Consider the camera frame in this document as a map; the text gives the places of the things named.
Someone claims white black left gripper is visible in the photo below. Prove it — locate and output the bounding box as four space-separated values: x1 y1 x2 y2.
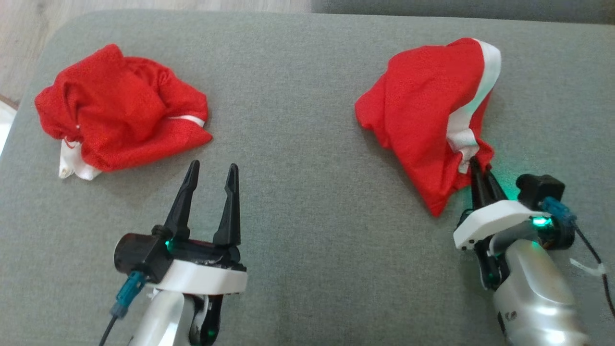
147 160 248 346

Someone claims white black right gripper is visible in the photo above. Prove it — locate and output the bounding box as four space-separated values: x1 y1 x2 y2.
453 157 575 292

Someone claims red shorts white stripe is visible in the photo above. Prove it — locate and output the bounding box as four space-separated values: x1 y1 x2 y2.
355 37 502 218

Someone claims red white basketball jersey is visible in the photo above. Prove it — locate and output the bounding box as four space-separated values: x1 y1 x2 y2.
34 43 213 181

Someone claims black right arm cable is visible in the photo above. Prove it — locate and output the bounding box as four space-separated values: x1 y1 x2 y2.
541 197 615 319

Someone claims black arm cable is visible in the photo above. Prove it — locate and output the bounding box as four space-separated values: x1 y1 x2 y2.
98 271 146 346
541 197 615 319

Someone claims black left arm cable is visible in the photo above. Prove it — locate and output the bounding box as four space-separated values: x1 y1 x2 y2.
98 271 146 346

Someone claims white right cable tag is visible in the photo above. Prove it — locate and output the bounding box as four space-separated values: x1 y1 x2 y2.
569 259 607 277

